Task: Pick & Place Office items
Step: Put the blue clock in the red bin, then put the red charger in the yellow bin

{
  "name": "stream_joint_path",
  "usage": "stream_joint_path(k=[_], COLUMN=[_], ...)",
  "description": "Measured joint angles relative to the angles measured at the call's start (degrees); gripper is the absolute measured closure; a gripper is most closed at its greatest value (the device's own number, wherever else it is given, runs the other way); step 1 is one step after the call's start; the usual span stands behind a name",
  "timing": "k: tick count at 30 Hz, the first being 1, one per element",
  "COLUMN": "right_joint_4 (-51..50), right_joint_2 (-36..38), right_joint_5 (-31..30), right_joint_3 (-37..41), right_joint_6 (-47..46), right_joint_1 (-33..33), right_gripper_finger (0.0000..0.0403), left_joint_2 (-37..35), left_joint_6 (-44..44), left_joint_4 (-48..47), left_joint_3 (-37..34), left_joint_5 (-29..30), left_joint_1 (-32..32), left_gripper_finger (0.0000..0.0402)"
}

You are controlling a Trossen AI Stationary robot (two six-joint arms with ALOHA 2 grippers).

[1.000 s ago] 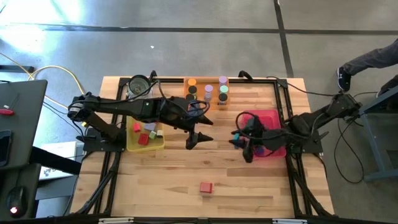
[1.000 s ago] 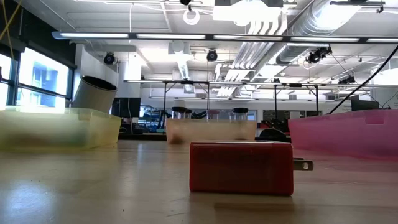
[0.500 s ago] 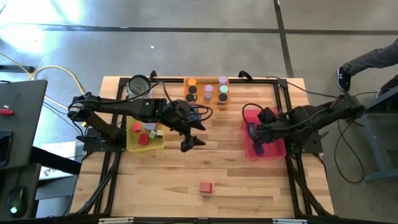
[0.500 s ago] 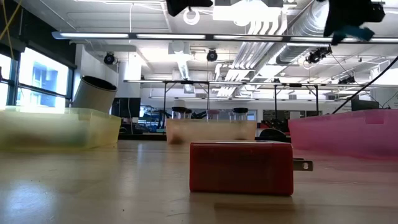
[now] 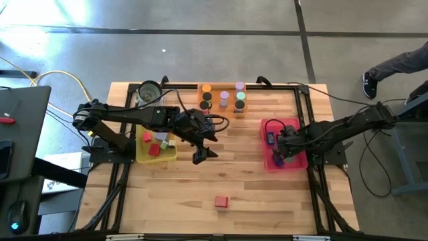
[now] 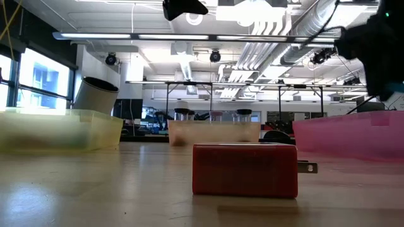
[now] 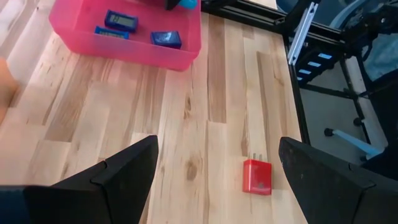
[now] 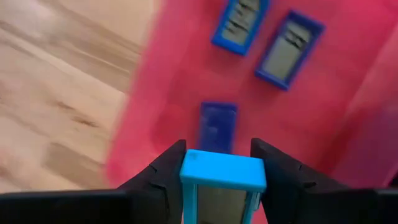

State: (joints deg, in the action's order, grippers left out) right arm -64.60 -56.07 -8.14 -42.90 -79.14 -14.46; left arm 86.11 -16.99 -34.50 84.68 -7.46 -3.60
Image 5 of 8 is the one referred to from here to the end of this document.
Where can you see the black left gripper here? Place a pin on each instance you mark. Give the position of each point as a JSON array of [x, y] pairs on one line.
[[190, 129]]

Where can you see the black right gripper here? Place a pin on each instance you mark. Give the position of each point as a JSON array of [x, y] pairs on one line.
[[289, 140]]

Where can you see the blue digital clock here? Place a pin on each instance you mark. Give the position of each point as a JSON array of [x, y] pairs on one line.
[[278, 161], [270, 138]]

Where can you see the black-capped hourglass red sand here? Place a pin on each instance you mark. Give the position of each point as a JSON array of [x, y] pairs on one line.
[[204, 105]]

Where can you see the black-capped hourglass green sand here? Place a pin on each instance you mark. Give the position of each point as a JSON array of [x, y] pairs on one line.
[[207, 96]]

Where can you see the dark red square charger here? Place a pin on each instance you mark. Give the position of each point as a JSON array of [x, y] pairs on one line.
[[154, 149]]

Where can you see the lilac-capped hourglass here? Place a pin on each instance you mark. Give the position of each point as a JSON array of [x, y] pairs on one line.
[[239, 86], [224, 95]]

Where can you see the large red wall charger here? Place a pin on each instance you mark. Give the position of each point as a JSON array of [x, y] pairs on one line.
[[221, 201]]

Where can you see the teal-capped hourglass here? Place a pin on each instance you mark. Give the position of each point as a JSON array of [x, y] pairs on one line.
[[240, 95]]

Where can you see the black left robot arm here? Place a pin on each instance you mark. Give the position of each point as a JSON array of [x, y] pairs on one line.
[[133, 115]]

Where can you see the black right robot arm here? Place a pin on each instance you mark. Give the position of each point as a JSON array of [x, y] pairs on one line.
[[341, 129]]

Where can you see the pink plastic bin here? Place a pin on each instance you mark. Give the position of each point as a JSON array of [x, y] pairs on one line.
[[297, 164]]

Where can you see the orange plastic bin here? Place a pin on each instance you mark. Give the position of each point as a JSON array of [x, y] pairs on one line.
[[217, 110]]

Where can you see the yellow plastic bin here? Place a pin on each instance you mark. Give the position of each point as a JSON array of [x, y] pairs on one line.
[[143, 157]]

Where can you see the white cup black rim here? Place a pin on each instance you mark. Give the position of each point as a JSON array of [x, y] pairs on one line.
[[150, 92]]

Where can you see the grey metal stand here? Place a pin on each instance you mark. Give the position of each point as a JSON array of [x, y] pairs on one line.
[[404, 167]]

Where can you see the person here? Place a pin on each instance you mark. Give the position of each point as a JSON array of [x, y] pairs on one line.
[[394, 63]]

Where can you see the white paper sheet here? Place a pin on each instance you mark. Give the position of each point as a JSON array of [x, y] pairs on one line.
[[63, 164]]

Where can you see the black side desk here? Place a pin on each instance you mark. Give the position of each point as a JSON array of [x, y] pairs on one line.
[[26, 134]]

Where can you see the black floor strip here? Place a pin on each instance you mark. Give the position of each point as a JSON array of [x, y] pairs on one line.
[[20, 73]]

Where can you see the black computer mouse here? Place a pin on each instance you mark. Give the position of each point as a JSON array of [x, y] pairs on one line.
[[18, 214]]

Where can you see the black phone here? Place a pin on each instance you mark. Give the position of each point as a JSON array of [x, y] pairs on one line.
[[5, 160]]

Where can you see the black aluminium rig frame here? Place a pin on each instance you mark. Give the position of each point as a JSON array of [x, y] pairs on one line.
[[257, 87]]

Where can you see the white frame bracket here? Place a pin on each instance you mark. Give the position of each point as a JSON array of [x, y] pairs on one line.
[[311, 238], [123, 237]]

